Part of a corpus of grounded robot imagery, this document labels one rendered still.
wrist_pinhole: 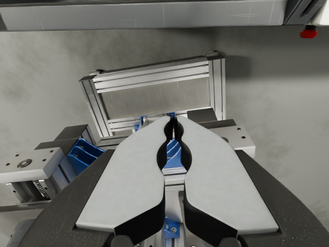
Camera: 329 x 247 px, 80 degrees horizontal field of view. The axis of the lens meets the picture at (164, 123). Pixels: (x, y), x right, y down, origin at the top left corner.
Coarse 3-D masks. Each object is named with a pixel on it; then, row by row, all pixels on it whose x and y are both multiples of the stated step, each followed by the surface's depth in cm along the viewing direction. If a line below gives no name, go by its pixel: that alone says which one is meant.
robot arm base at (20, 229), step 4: (24, 220) 51; (28, 220) 50; (32, 220) 50; (20, 224) 50; (24, 224) 49; (28, 224) 49; (16, 228) 49; (20, 228) 49; (24, 228) 48; (12, 232) 50; (16, 232) 48; (20, 232) 48; (24, 232) 48; (12, 236) 48; (16, 236) 48; (20, 236) 47; (12, 240) 47; (16, 240) 47; (20, 240) 47; (8, 244) 48; (12, 244) 47; (16, 244) 46
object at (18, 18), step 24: (120, 0) 33; (144, 0) 33; (168, 0) 33; (192, 0) 33; (216, 0) 33; (240, 0) 33; (264, 0) 33; (0, 24) 36; (24, 24) 36; (48, 24) 35; (72, 24) 35; (96, 24) 35; (120, 24) 35; (144, 24) 35; (168, 24) 35; (192, 24) 35; (216, 24) 34; (240, 24) 34; (264, 24) 34
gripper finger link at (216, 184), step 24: (192, 144) 10; (216, 144) 10; (192, 168) 8; (216, 168) 8; (240, 168) 8; (192, 192) 7; (216, 192) 7; (240, 192) 7; (192, 216) 7; (216, 216) 6; (240, 216) 6; (264, 216) 6; (216, 240) 7
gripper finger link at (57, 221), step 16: (96, 160) 9; (80, 176) 8; (96, 176) 8; (64, 192) 7; (80, 192) 7; (48, 208) 7; (64, 208) 7; (80, 208) 7; (32, 224) 6; (48, 224) 6; (64, 224) 6; (32, 240) 6; (48, 240) 6; (64, 240) 6; (80, 240) 6; (96, 240) 6
